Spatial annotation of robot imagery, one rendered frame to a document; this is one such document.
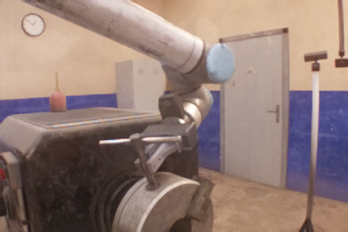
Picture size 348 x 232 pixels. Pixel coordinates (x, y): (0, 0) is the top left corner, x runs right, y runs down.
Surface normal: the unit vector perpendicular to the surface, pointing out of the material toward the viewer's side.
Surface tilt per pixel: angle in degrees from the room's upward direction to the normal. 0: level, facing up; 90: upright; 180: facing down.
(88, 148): 90
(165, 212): 90
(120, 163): 90
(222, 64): 92
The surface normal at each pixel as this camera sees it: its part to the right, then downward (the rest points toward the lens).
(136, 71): 0.68, 0.06
